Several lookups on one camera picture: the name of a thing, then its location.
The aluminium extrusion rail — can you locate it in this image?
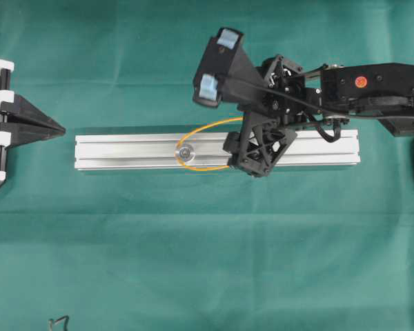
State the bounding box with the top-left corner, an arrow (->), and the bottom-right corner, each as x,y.
75,130 -> 361,170

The lower metal pulley shaft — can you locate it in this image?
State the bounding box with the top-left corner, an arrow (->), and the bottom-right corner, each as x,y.
175,143 -> 196,163

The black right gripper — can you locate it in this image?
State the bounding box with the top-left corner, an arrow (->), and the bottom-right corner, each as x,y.
223,55 -> 323,177

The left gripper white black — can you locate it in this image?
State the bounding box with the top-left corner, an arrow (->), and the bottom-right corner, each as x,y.
0,59 -> 66,183

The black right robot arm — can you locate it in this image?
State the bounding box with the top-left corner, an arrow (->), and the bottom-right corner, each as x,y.
224,56 -> 414,177

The yellow rubber band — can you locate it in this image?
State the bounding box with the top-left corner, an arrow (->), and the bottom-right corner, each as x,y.
175,117 -> 244,172

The green table cloth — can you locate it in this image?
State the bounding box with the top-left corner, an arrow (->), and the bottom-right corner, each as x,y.
0,1 -> 414,330

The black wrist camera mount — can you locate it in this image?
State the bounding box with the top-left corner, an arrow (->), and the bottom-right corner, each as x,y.
193,27 -> 268,113

